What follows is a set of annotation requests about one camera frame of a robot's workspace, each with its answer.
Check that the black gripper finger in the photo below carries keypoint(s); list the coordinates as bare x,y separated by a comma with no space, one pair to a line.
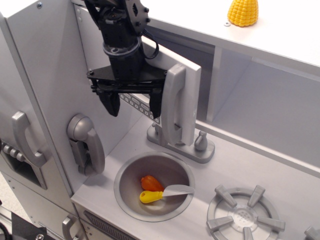
155,102
111,101

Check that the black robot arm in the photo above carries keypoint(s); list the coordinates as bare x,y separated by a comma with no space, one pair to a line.
122,24

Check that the grey oven door handle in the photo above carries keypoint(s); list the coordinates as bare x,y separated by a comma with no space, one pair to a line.
67,224

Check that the grey toy stove burner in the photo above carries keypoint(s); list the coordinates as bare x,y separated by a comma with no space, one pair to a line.
243,214

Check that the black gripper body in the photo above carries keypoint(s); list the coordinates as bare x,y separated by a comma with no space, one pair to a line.
127,73

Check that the white microwave door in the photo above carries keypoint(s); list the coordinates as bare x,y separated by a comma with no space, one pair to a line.
180,93

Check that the yellow handled toy knife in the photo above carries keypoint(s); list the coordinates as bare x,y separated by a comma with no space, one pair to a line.
172,190

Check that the white toy kitchen cabinet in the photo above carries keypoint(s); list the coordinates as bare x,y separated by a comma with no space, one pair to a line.
258,102

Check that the round metal sink bowl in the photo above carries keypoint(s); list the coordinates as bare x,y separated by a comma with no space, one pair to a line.
153,172

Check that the orange toy pepper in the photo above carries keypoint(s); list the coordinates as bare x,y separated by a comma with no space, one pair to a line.
149,183

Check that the yellow toy corn cob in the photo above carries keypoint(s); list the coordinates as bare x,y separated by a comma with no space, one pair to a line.
243,13

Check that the grey toy faucet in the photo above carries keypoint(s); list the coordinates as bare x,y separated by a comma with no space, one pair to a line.
201,150

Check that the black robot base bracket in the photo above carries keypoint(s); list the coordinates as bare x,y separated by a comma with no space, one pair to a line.
22,230

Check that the grey ice dispenser panel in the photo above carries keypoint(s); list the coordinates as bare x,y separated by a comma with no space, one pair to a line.
17,162

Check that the grey toy wall phone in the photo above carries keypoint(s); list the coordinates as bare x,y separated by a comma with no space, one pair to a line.
86,146

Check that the grey fridge door handle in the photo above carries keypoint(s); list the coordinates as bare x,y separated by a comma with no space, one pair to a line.
20,123

